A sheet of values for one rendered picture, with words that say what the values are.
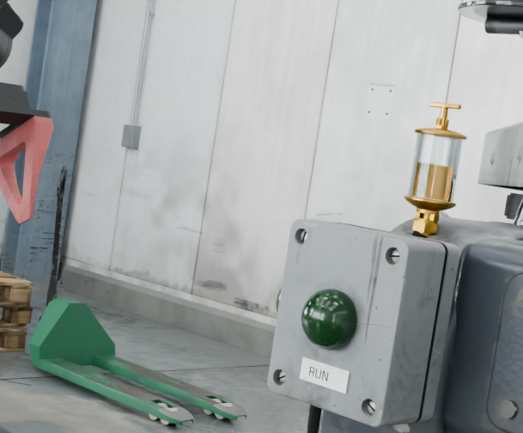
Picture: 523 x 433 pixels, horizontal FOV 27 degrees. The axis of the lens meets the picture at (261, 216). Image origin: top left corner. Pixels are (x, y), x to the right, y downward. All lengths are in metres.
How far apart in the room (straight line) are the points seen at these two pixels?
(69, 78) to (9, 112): 8.31
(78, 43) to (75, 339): 3.57
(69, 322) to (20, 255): 3.31
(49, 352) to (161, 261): 2.47
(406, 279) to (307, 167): 6.95
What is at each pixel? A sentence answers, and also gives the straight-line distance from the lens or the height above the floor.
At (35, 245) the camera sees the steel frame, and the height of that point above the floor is 0.37.
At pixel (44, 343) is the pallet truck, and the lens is 6.13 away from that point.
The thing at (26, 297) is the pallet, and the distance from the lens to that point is 6.54.
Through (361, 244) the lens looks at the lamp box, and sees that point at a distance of 0.52.
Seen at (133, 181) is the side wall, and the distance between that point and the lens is 8.75.
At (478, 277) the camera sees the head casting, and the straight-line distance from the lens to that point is 0.55.
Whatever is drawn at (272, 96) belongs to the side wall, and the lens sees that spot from 7.75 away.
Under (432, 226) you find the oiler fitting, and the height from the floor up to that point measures 1.33.
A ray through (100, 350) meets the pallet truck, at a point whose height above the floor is 0.12.
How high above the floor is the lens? 1.36
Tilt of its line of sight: 3 degrees down
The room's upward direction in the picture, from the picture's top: 9 degrees clockwise
